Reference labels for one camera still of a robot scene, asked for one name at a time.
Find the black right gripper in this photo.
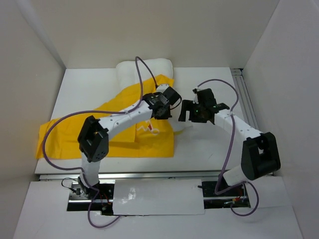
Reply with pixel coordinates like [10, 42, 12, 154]
[178, 99, 207, 123]

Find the white pillow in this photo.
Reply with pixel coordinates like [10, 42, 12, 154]
[116, 58, 173, 90]

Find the yellow pillowcase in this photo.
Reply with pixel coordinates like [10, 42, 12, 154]
[35, 75, 174, 159]

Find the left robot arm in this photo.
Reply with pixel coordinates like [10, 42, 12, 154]
[78, 93, 179, 199]

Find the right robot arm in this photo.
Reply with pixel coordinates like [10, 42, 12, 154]
[178, 89, 281, 195]

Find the white cover plate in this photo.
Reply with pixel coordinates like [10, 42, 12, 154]
[113, 179, 205, 216]

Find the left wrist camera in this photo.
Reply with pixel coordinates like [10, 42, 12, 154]
[156, 84, 181, 106]

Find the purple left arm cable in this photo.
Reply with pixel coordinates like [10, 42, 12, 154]
[41, 56, 160, 228]

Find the aluminium rail frame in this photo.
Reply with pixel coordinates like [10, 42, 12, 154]
[52, 67, 257, 178]

